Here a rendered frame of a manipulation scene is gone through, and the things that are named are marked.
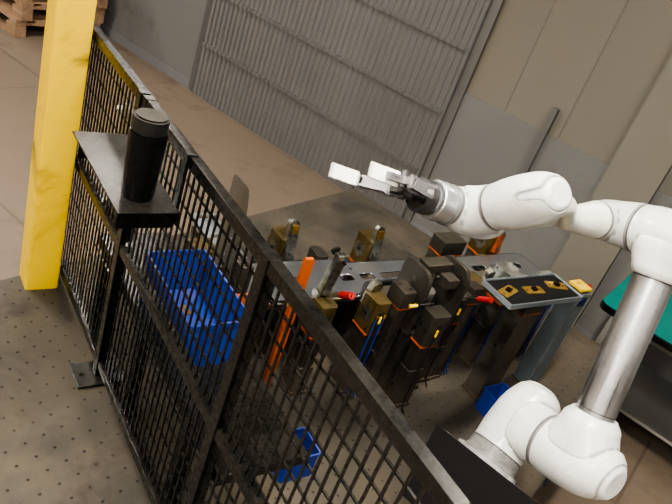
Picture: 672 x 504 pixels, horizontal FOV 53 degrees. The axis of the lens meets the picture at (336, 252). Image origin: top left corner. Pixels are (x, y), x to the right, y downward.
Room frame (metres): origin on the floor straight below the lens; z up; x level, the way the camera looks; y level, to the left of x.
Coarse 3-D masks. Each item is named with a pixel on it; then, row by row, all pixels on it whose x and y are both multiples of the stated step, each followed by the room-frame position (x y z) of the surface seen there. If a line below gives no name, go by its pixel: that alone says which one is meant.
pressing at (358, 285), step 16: (464, 256) 2.42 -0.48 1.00; (480, 256) 2.46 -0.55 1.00; (496, 256) 2.52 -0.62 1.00; (512, 256) 2.57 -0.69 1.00; (320, 272) 1.91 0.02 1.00; (352, 272) 1.98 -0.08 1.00; (368, 272) 2.02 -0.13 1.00; (384, 272) 2.06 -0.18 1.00; (480, 272) 2.33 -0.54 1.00; (528, 272) 2.48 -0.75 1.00; (336, 288) 1.85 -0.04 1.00; (352, 288) 1.88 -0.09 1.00; (272, 304) 1.64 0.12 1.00
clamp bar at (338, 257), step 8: (336, 248) 1.70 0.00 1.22; (336, 256) 1.67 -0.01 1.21; (344, 256) 1.67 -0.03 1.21; (336, 264) 1.66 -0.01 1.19; (344, 264) 1.66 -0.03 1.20; (328, 272) 1.67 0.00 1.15; (336, 272) 1.68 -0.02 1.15; (328, 280) 1.67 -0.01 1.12; (336, 280) 1.69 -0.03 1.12; (320, 288) 1.68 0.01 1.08; (328, 288) 1.69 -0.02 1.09; (320, 296) 1.68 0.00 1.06
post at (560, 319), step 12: (552, 312) 2.18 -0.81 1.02; (564, 312) 2.15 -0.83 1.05; (576, 312) 2.16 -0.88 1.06; (552, 324) 2.16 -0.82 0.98; (564, 324) 2.14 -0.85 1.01; (540, 336) 2.17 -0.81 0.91; (552, 336) 2.14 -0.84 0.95; (564, 336) 2.18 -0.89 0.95; (540, 348) 2.16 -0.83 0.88; (552, 348) 2.16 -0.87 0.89; (528, 360) 2.17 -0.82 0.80; (540, 360) 2.14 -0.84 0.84; (516, 372) 2.18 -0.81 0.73; (528, 372) 2.15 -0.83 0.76; (540, 372) 2.17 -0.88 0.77
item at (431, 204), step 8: (432, 184) 1.32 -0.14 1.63; (400, 192) 1.29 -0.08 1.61; (440, 192) 1.32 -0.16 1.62; (408, 200) 1.33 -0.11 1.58; (416, 200) 1.31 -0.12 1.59; (424, 200) 1.30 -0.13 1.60; (432, 200) 1.30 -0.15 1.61; (416, 208) 1.30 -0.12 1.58; (424, 208) 1.30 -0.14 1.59; (432, 208) 1.30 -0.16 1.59
